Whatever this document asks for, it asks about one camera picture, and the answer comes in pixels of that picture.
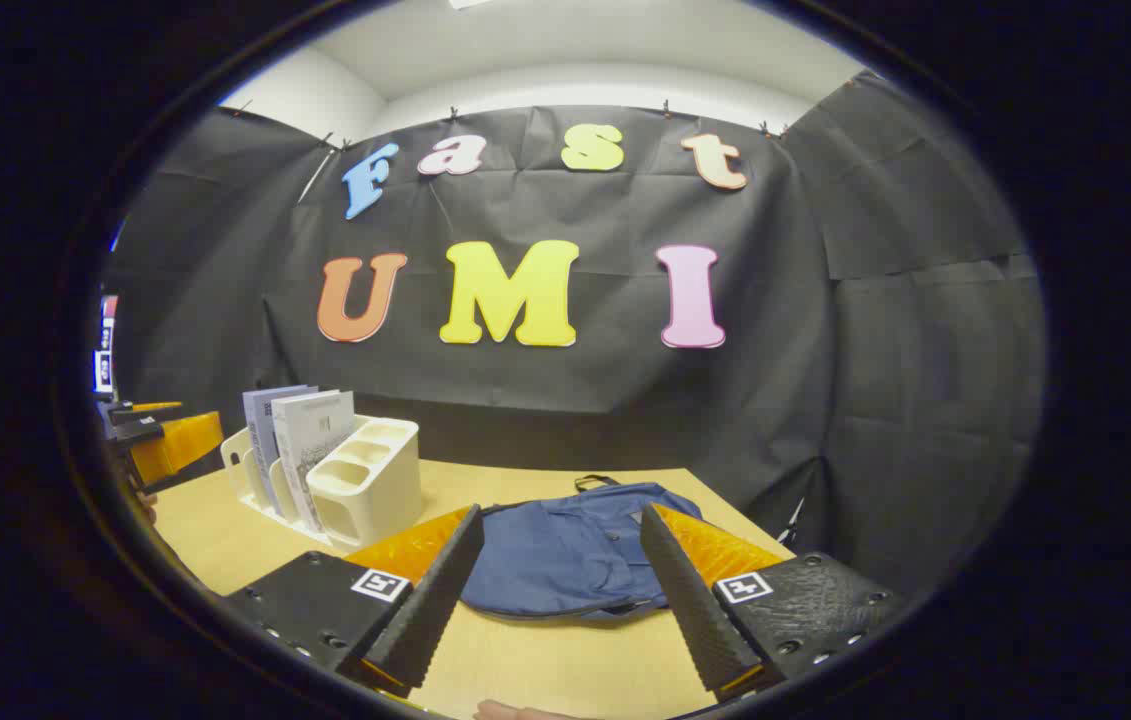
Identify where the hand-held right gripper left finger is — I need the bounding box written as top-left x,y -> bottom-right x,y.
225,503 -> 486,699

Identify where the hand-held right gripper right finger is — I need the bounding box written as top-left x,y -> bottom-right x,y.
639,502 -> 911,701

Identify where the cream plastic bookshelf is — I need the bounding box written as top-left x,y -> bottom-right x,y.
220,415 -> 423,549

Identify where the blue schoolbag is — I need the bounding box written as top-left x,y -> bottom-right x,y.
460,475 -> 706,621

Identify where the white book with black print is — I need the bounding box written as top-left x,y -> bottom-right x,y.
272,390 -> 356,531

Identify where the computer monitor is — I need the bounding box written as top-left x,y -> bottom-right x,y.
92,295 -> 119,394

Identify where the black backdrop cloth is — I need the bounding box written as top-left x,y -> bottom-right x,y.
105,70 -> 1046,601

